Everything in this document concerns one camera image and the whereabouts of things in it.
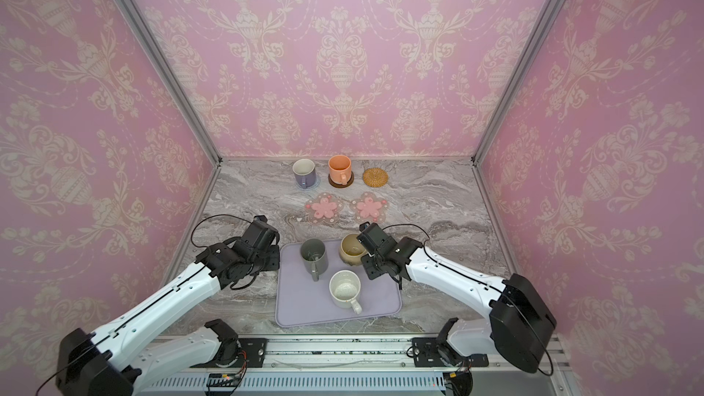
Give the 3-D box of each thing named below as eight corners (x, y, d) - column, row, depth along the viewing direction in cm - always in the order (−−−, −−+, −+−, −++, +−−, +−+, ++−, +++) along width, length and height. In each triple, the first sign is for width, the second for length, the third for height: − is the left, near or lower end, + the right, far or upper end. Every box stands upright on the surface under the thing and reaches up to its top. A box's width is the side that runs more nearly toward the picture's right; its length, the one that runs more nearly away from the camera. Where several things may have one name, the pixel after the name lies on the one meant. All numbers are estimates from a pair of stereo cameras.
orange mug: (329, 191, 112) (327, 175, 104) (331, 170, 119) (329, 154, 111) (351, 191, 112) (350, 175, 104) (351, 170, 119) (351, 154, 111)
